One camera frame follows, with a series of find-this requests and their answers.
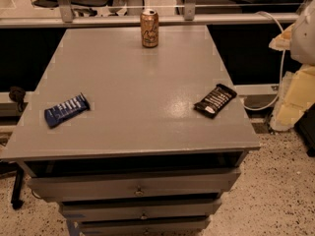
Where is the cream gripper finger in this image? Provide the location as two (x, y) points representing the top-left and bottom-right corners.
(270, 65), (315, 132)
(269, 25), (293, 51)

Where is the orange soda can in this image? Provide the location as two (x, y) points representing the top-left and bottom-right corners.
(140, 9), (158, 48)

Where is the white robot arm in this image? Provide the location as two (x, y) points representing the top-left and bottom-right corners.
(269, 0), (315, 132)

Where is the black rxbar chocolate wrapper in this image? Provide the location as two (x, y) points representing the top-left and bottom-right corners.
(194, 84), (237, 119)

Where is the blue rxbar wrapper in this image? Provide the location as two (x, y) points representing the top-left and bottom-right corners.
(44, 93), (91, 128)

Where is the grey drawer cabinet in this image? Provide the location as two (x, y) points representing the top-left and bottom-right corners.
(0, 25), (262, 236)

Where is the bottom grey drawer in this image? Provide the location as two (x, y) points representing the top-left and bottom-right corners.
(80, 216), (210, 236)

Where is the grey drawer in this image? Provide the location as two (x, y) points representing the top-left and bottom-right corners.
(61, 199), (221, 222)
(29, 168), (240, 202)
(80, 216), (210, 236)

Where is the middle grey drawer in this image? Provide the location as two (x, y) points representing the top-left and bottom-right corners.
(61, 199), (221, 222)

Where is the top grey drawer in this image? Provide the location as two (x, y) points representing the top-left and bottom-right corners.
(29, 168), (240, 202)

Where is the white cable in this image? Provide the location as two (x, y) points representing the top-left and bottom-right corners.
(243, 11), (287, 112)

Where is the metal railing frame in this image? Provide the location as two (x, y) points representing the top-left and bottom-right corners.
(0, 0), (313, 29)

